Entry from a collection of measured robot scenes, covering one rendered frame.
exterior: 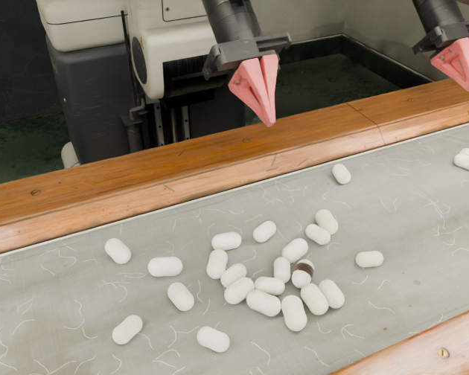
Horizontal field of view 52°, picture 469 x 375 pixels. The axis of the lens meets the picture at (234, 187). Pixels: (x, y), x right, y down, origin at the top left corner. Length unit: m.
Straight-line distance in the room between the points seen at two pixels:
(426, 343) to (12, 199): 0.50
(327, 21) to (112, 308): 2.71
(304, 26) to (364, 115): 2.22
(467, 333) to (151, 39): 0.79
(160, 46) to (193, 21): 0.11
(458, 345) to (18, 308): 0.43
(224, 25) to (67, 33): 0.74
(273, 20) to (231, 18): 2.28
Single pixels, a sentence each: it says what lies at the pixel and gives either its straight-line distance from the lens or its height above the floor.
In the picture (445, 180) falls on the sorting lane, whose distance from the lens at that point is 0.74.
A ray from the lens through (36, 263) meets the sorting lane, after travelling 0.60.
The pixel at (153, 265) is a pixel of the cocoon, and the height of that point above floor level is 0.76.
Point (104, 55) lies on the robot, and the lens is 1.33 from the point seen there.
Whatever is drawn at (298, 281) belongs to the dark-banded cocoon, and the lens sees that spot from 0.52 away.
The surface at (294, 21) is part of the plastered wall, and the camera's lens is 2.96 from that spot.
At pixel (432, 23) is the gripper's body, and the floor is 0.89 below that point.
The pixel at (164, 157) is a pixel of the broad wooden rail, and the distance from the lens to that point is 0.69.
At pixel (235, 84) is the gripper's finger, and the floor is 0.89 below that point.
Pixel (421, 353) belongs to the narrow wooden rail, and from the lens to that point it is 0.48.
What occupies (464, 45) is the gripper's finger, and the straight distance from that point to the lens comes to 0.83.
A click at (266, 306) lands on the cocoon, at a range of 0.49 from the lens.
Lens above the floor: 1.14
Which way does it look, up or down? 37 degrees down
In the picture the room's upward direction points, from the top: straight up
